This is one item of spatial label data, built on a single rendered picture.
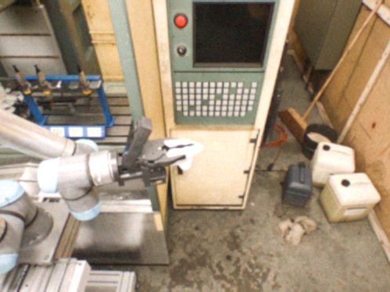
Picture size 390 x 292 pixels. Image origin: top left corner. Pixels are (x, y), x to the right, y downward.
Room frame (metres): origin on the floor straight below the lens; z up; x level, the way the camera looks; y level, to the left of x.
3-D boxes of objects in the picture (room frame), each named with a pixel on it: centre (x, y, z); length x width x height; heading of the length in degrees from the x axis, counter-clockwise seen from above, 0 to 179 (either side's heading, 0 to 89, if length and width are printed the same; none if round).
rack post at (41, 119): (1.33, 0.98, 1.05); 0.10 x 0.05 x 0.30; 0
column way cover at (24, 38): (1.87, 1.21, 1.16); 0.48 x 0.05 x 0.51; 90
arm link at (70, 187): (0.38, 0.28, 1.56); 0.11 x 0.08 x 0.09; 103
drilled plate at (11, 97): (1.43, 1.26, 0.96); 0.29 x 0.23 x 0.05; 90
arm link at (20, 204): (0.45, 0.57, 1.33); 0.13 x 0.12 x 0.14; 13
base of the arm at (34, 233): (0.45, 0.57, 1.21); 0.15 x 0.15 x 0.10
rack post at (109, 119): (1.33, 0.54, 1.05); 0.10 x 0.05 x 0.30; 0
